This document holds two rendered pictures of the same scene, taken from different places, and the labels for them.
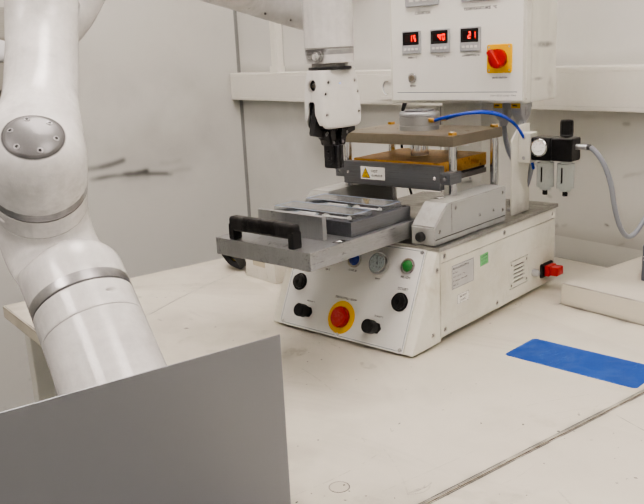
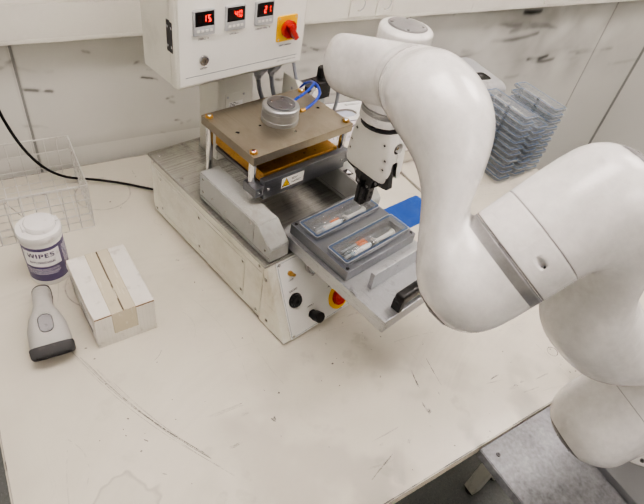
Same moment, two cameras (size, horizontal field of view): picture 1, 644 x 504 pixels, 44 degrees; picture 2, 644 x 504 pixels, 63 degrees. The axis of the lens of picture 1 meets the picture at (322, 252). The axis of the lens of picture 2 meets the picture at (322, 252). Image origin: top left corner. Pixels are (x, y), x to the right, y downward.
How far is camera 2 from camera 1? 1.72 m
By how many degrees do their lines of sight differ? 82
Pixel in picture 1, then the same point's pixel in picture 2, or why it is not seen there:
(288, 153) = not seen: outside the picture
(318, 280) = (309, 287)
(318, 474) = (541, 358)
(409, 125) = (293, 122)
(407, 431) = not seen: hidden behind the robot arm
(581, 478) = not seen: hidden behind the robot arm
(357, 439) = (500, 333)
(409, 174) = (323, 165)
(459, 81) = (251, 54)
